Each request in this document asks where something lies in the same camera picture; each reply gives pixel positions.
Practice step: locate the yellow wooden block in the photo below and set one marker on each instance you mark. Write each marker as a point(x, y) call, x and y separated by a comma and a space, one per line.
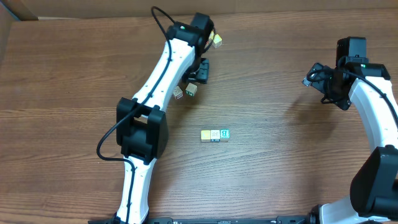
point(217, 41)
point(211, 36)
point(205, 136)

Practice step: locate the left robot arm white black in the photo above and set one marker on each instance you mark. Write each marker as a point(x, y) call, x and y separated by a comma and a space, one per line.
point(142, 132)

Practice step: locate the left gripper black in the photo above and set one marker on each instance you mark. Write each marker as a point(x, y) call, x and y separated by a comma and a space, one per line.
point(201, 72)

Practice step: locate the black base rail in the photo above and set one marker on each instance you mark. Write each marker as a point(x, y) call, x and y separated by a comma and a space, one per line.
point(300, 219)

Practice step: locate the white wooden block red drawing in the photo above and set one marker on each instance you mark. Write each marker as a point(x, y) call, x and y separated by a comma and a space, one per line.
point(177, 93)

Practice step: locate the tan wooden block blue side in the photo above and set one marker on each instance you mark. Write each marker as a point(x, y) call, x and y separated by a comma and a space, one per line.
point(215, 135)

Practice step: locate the green wooden block letter B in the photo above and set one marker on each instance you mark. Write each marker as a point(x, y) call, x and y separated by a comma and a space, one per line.
point(224, 135)

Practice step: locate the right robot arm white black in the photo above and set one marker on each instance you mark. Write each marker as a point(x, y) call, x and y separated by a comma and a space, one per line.
point(355, 81)

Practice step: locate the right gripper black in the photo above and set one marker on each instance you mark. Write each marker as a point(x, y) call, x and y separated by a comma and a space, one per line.
point(333, 94)

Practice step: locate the white wooden block green side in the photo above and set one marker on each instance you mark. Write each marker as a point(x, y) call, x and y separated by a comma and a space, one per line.
point(191, 89)

